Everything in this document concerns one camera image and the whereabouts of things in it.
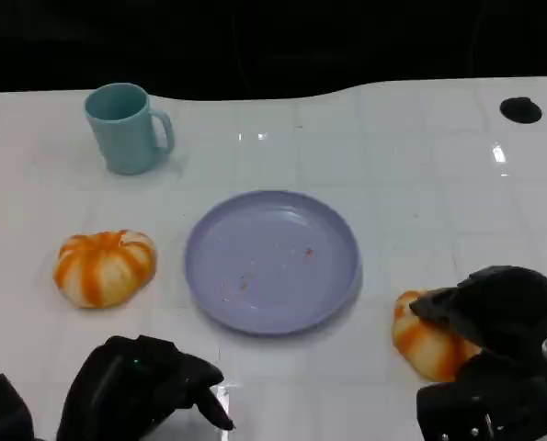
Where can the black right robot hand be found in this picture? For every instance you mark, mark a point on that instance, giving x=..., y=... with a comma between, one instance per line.
x=503, y=317

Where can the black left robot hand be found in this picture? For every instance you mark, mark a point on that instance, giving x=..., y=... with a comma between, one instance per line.
x=117, y=386

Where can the orange and white bread roll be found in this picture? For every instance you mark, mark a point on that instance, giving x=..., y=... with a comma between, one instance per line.
x=425, y=349
x=103, y=271

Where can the lilac plate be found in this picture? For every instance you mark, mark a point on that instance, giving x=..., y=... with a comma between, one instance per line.
x=273, y=262

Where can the black table grommet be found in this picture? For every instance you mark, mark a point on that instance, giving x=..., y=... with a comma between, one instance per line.
x=521, y=110

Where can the pale green mug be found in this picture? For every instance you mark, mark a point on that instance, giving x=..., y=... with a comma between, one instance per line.
x=121, y=138

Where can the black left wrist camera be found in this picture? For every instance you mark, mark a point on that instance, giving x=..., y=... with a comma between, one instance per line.
x=2, y=409

